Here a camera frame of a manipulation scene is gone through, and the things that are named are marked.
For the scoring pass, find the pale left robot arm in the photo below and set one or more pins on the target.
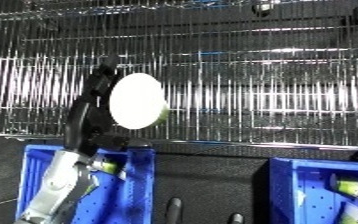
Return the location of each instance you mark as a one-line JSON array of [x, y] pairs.
[[60, 186]]

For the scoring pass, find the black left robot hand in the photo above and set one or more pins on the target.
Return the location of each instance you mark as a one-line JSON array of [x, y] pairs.
[[89, 116]]

